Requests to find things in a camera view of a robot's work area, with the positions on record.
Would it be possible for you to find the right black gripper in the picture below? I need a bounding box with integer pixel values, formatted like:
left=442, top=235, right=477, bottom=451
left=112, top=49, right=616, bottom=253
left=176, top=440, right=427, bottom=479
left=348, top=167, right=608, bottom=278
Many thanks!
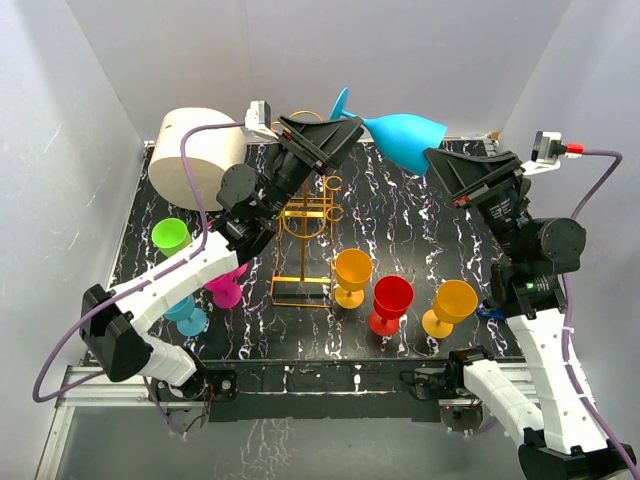
left=424, top=146, right=531, bottom=262

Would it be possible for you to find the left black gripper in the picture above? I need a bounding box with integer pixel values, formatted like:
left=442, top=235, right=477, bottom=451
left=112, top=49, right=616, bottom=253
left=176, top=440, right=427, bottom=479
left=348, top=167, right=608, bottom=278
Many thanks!
left=260, top=117, right=363, bottom=222

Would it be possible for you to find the blue wine glass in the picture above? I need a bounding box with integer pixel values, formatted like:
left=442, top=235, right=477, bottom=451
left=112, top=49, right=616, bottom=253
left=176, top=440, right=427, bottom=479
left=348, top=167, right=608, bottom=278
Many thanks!
left=361, top=113, right=447, bottom=176
left=163, top=295, right=207, bottom=337

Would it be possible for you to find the orange wine glass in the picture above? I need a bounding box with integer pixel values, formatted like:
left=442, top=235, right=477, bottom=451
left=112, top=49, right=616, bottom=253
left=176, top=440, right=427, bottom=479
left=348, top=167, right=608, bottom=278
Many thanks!
left=334, top=248, right=373, bottom=310
left=422, top=280, right=479, bottom=339

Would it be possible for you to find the red wine glass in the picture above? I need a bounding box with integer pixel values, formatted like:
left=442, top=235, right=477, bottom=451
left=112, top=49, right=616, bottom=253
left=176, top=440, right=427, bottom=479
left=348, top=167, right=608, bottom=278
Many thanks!
left=369, top=275, right=414, bottom=336

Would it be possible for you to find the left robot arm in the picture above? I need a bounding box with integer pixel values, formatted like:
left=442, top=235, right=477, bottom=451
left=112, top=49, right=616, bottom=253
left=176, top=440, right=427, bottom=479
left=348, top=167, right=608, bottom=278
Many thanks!
left=79, top=117, right=363, bottom=399

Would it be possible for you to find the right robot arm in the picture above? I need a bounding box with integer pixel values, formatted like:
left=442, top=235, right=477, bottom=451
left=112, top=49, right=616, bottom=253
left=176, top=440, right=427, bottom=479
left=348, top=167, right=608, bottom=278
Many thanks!
left=423, top=148, right=639, bottom=479

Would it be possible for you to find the magenta wine glass rear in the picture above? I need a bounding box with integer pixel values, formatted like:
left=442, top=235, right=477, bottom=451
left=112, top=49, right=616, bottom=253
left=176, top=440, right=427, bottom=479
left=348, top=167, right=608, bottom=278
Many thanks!
left=231, top=263, right=248, bottom=278

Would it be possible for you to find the magenta wine glass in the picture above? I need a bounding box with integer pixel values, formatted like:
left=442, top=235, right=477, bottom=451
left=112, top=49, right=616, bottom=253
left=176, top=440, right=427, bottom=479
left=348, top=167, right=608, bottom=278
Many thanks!
left=204, top=273, right=242, bottom=309
left=231, top=263, right=248, bottom=278

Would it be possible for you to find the magenta wine glass front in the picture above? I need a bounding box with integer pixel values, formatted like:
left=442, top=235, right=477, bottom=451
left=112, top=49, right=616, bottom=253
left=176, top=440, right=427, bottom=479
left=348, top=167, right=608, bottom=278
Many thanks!
left=204, top=273, right=242, bottom=309

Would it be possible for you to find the green wine glass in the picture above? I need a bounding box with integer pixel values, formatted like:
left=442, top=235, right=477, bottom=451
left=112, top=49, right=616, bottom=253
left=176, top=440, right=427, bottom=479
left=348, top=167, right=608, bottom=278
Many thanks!
left=151, top=217, right=192, bottom=257

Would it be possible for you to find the white cylindrical container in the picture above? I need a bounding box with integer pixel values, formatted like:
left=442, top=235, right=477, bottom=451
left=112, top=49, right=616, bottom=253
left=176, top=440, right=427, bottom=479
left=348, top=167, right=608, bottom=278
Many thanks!
left=148, top=107, right=246, bottom=211

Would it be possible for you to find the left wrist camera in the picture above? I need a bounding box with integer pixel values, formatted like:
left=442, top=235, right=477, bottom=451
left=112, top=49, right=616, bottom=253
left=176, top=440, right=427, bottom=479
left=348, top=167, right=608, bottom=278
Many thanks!
left=244, top=100, right=278, bottom=141

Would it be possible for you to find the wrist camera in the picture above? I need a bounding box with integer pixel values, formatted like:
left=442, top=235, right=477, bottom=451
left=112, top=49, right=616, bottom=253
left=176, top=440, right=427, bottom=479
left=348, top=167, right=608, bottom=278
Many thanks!
left=244, top=100, right=278, bottom=141
left=522, top=131, right=585, bottom=176

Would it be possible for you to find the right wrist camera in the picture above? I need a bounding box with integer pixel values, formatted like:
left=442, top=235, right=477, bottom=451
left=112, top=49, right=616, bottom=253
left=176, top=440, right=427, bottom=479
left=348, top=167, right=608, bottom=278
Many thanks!
left=522, top=131, right=585, bottom=176

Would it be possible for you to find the gold wire glass rack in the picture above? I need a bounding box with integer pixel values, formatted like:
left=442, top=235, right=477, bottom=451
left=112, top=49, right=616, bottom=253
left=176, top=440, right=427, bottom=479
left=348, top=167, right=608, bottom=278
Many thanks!
left=269, top=110, right=344, bottom=309

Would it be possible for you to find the blue handled tool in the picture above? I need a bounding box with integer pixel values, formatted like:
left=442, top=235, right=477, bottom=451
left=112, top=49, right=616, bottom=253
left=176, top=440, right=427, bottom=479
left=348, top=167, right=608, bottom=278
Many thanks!
left=476, top=302, right=505, bottom=320

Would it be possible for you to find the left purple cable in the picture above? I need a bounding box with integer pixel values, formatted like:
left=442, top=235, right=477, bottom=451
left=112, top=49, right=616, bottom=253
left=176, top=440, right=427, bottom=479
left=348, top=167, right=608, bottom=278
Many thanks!
left=31, top=121, right=251, bottom=404

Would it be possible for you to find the purple cable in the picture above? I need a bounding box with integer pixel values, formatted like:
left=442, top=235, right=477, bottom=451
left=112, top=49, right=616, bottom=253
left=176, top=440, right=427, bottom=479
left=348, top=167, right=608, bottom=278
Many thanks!
left=559, top=147, right=640, bottom=471
left=31, top=121, right=251, bottom=404

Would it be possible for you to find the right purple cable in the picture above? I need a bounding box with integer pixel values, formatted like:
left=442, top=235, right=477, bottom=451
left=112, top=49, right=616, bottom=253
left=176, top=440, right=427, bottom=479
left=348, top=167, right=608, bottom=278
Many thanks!
left=559, top=147, right=640, bottom=471

